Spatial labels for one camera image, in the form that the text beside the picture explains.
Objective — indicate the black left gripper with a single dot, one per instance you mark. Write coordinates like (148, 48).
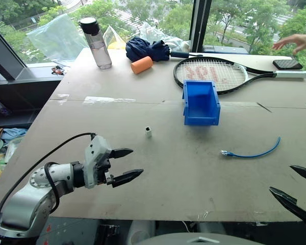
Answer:
(103, 171)

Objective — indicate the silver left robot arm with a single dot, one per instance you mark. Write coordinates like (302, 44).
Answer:
(28, 204)

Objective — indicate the small white adapter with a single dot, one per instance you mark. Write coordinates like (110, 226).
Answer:
(148, 132)

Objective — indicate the person's bare hand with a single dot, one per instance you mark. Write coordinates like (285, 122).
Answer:
(297, 40)

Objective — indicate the blue plastic bin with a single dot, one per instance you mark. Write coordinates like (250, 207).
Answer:
(201, 107)

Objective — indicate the silver robot torso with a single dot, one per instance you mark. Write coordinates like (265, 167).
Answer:
(199, 240)

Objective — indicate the orange foam cylinder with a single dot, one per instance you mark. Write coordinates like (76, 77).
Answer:
(141, 64)

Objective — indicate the black flat phone case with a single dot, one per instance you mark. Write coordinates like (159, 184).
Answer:
(287, 64)

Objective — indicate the light blue cloth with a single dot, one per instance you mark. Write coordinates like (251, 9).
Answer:
(15, 134)

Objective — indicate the small orange black gadget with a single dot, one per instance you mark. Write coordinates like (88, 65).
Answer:
(57, 70)

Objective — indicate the navy folded umbrella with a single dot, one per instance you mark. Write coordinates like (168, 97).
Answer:
(142, 48)

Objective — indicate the clear water bottle black cap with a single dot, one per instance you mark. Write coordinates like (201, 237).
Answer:
(99, 48)

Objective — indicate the black white tennis racket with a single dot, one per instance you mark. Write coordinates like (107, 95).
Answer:
(244, 70)

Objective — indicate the clear bag with yellow item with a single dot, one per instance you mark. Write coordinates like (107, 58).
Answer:
(114, 40)

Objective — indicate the white crumpled plastic bag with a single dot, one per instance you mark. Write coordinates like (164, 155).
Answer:
(165, 37)

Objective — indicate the purple snack packet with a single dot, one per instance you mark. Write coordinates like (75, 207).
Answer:
(0, 107)

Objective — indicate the clear bluish plastic bag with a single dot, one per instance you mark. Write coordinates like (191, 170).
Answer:
(56, 40)

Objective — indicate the blue flat ledge box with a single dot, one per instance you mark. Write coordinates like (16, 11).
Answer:
(224, 49)

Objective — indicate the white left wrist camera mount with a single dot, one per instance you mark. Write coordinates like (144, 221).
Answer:
(95, 153)

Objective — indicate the dark window frame post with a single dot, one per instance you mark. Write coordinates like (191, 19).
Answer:
(200, 25)

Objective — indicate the dark slanted window frame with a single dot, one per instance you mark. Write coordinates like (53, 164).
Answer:
(7, 56)

